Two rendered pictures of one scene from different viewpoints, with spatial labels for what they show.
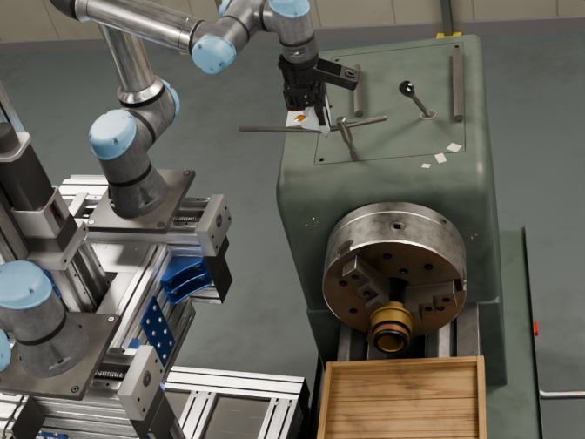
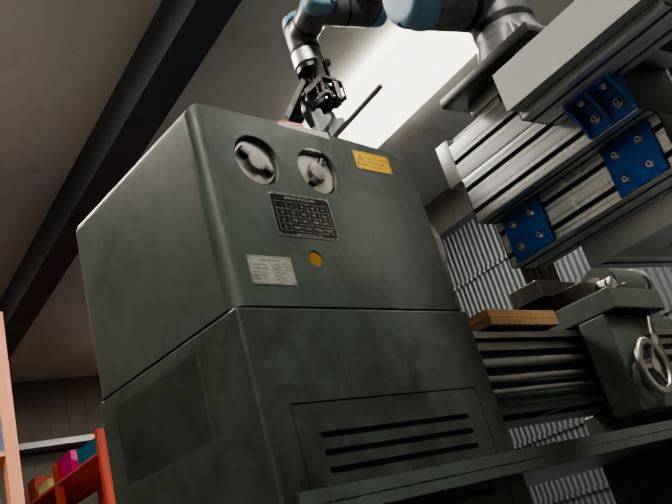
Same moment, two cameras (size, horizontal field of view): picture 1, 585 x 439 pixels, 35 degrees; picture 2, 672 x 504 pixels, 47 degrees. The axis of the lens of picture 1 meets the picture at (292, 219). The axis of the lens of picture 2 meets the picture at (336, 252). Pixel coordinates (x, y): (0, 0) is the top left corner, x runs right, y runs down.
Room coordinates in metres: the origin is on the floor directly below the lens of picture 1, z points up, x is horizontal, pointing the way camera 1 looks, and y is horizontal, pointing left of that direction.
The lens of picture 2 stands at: (3.19, 0.50, 0.45)
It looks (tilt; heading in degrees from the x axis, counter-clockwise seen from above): 21 degrees up; 205
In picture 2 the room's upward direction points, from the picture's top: 16 degrees counter-clockwise
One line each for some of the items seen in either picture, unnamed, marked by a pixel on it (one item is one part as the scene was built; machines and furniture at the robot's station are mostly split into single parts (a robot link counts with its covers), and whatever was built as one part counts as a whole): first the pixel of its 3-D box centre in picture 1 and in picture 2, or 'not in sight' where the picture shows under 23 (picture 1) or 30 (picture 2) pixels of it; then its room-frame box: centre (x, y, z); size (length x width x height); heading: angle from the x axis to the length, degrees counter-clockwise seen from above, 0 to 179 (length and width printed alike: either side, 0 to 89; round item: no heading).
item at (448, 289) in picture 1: (433, 296); not in sight; (1.37, -0.25, 1.09); 0.12 x 0.11 x 0.05; 72
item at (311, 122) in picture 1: (313, 123); (335, 127); (1.69, -0.10, 1.38); 0.06 x 0.03 x 0.09; 72
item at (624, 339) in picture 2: not in sight; (639, 361); (0.94, 0.23, 0.73); 0.27 x 0.12 x 0.27; 162
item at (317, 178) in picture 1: (393, 167); (266, 267); (1.86, -0.29, 1.06); 0.59 x 0.48 x 0.39; 162
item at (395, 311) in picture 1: (391, 326); not in sight; (1.33, -0.14, 1.08); 0.09 x 0.09 x 0.09; 72
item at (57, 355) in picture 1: (46, 334); not in sight; (1.45, 0.57, 1.21); 0.15 x 0.15 x 0.10
